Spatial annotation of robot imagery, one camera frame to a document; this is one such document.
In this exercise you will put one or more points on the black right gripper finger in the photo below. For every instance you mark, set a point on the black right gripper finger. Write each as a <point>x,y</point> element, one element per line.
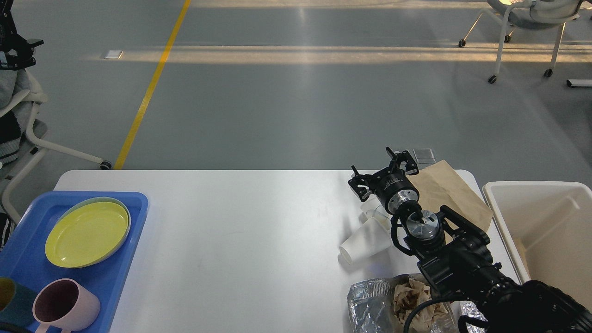
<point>402,163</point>
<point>363,185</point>

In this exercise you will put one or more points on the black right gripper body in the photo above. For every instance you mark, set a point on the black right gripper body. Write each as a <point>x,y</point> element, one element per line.
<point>393,189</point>

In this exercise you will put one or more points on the brown paper bag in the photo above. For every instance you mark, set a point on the brown paper bag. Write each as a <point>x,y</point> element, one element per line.
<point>440,185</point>

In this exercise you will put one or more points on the yellow plate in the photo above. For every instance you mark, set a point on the yellow plate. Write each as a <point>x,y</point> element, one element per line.
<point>88,236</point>

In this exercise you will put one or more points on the pink mug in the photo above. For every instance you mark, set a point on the pink mug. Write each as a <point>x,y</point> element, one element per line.
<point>65,304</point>

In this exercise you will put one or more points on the dark teal mug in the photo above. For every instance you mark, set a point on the dark teal mug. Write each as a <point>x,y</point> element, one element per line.
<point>16,302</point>

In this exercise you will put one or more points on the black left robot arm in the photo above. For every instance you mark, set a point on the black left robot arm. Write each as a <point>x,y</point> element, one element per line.
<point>16,52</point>

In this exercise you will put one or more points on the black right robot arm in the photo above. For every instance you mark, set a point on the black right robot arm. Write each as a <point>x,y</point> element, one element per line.
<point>453,257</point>

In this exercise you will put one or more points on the small clear plastic lid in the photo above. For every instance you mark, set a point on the small clear plastic lid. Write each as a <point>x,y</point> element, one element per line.
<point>425,156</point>

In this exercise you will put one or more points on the clear plastic cup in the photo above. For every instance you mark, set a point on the clear plastic cup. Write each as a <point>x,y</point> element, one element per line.
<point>372,208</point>

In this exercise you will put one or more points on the white paper cup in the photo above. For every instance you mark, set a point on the white paper cup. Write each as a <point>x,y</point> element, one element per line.
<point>368,240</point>

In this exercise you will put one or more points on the crumpled brown paper napkin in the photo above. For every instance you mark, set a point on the crumpled brown paper napkin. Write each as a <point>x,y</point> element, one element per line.
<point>407,296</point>

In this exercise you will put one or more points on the aluminium foil sheet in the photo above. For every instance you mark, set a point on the aluminium foil sheet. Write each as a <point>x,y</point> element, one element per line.
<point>371,310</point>

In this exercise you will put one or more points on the white plastic bin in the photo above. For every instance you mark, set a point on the white plastic bin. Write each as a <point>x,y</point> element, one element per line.
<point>546,227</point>

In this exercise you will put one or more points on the white bar on floor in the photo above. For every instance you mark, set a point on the white bar on floor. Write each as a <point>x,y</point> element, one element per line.
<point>579,83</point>

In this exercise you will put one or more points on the white office chair right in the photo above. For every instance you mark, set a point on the white office chair right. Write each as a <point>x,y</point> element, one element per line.
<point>535,15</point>

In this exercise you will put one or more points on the white office chair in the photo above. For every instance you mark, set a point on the white office chair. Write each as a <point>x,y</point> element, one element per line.
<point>22,143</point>
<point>535,15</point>

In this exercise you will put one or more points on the pale green plate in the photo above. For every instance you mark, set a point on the pale green plate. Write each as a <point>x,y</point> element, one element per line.
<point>126,210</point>

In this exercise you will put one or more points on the white floor socket plate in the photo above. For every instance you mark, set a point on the white floor socket plate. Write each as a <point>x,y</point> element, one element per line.
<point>113,54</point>

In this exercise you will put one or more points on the blue plastic tray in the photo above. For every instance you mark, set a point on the blue plastic tray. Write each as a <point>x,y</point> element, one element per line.
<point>24,260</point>

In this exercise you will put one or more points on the white office chair left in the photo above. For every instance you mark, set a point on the white office chair left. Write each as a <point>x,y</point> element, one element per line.
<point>22,143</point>

